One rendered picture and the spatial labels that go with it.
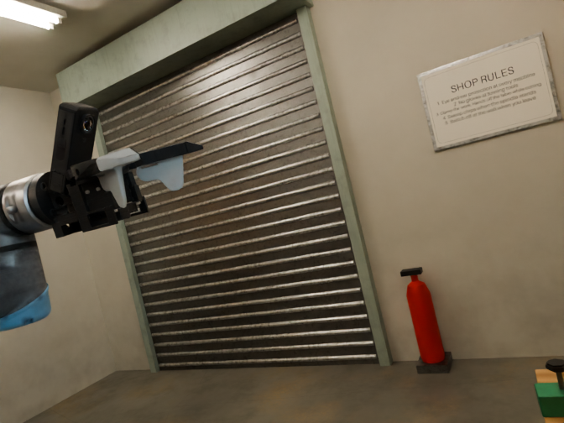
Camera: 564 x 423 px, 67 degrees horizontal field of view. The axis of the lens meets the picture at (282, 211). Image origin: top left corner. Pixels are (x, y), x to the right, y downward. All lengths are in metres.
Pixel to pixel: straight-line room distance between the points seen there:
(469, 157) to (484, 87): 0.38
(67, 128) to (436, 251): 2.39
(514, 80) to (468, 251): 0.97
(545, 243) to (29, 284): 2.46
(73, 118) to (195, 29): 2.59
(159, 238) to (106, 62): 1.43
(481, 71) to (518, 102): 0.26
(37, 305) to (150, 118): 3.06
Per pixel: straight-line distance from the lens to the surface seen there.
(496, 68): 2.67
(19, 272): 0.67
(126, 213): 0.56
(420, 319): 2.68
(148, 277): 3.85
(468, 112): 2.65
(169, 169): 0.60
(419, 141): 2.68
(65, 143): 0.58
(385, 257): 2.79
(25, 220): 0.63
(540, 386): 1.26
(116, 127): 3.92
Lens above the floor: 1.13
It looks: level
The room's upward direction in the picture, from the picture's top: 13 degrees counter-clockwise
